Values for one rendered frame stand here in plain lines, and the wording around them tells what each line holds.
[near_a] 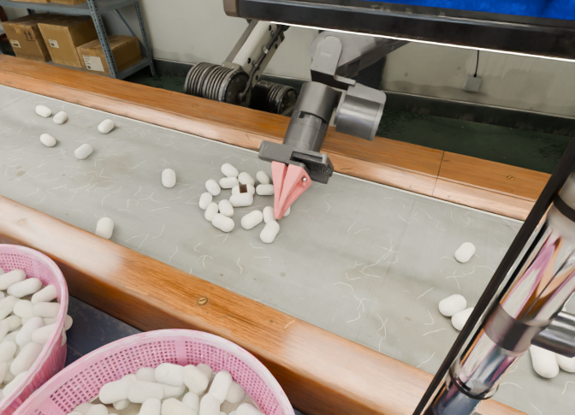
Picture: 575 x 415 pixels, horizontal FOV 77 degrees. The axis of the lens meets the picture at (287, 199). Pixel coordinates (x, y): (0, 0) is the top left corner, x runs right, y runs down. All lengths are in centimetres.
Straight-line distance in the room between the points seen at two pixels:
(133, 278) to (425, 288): 35
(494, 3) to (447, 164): 43
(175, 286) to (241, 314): 9
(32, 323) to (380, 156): 54
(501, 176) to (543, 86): 197
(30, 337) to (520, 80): 251
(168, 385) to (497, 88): 242
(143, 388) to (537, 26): 42
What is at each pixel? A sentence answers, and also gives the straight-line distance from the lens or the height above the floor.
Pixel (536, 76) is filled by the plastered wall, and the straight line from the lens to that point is 260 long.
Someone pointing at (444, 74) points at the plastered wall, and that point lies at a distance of 254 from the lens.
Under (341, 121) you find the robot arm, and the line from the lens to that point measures 54.
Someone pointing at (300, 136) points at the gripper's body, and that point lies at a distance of 52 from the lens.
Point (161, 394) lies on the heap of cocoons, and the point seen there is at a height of 74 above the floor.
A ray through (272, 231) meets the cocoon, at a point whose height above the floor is 76.
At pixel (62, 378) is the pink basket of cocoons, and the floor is 77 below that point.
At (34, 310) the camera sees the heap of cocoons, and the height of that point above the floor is 74.
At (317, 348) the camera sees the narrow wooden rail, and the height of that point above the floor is 76.
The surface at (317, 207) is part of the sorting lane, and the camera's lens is 57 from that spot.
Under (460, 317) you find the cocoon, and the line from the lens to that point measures 46.
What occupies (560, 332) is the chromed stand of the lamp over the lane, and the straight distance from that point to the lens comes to 20.
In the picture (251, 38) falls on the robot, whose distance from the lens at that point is 99.
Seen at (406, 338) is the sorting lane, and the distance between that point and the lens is 44.
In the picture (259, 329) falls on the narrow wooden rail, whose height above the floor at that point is 76.
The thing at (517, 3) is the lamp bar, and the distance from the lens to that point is 26.
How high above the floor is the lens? 111
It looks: 40 degrees down
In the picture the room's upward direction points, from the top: straight up
